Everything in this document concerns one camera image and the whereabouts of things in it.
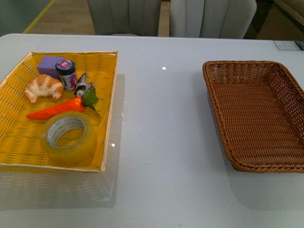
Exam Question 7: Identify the clear packing tape roll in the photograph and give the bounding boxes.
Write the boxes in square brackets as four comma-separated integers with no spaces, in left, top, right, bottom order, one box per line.
[39,111,97,166]

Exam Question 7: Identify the brown wicker basket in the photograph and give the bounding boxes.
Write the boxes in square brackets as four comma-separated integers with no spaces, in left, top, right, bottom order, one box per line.
[202,60,304,173]

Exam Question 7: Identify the yellow woven basket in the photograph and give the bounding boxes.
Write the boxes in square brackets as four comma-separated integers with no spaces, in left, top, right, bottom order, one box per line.
[0,51,118,172]

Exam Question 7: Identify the orange toy carrot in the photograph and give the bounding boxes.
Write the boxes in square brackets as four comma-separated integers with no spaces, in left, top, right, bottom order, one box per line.
[26,88,99,120]

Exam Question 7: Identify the black white animal figurine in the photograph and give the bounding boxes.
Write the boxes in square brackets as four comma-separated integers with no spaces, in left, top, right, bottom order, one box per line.
[74,73,95,98]

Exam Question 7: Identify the left grey chair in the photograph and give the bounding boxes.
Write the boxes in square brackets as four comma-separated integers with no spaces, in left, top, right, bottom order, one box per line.
[87,0,161,36]

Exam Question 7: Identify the grey chair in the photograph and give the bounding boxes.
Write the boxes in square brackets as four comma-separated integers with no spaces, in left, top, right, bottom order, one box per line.
[87,0,161,36]
[169,0,257,39]

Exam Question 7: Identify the small dark labelled jar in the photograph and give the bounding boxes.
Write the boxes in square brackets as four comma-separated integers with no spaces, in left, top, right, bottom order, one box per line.
[55,59,78,91]

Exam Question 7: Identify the toy croissant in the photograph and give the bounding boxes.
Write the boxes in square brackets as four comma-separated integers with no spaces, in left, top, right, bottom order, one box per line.
[24,74,64,104]

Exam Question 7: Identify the purple foam block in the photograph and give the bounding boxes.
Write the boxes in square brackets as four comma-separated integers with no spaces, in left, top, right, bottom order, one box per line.
[37,56,64,81]

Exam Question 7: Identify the right grey chair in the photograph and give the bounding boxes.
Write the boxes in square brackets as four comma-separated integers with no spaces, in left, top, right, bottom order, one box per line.
[169,0,257,39]

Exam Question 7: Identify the dark label sticker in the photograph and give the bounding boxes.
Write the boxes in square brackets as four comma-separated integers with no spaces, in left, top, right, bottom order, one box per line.
[273,40,304,50]

